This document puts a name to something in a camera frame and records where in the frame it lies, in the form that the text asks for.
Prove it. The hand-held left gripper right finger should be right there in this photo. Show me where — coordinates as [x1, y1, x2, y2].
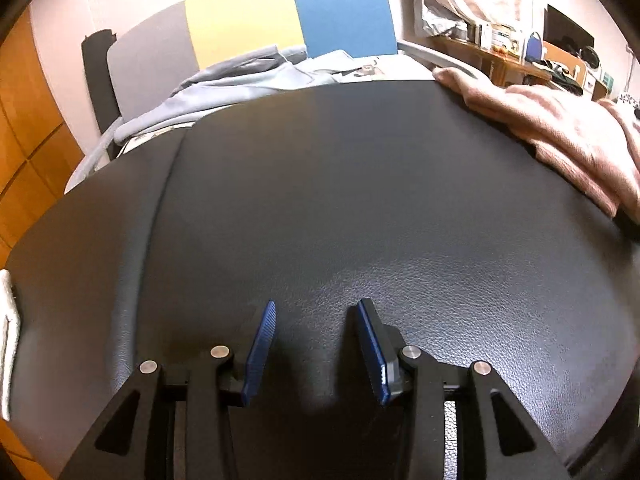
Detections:
[355, 298, 571, 480]

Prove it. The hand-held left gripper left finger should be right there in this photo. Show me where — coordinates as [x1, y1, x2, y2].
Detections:
[57, 301, 277, 480]

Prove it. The pink knit sweater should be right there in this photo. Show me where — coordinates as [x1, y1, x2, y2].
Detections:
[432, 66, 640, 221]

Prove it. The black leather table mat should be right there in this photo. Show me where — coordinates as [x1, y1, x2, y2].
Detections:
[0, 77, 640, 480]

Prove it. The white folded cloth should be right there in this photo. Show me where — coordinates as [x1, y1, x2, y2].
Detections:
[0, 269, 23, 423]

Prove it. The light blue garment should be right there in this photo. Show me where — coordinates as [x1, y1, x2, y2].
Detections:
[112, 45, 401, 143]

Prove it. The wooden desk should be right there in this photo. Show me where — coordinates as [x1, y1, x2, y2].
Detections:
[430, 35, 613, 103]

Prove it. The black flat panel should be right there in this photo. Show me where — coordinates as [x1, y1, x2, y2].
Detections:
[81, 29, 123, 161]

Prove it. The small printed box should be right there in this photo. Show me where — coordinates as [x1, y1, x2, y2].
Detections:
[490, 24, 525, 57]

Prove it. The black monitor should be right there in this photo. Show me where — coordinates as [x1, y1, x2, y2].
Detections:
[542, 4, 596, 58]

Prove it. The blue handled container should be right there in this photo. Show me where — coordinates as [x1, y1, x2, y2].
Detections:
[525, 31, 547, 64]

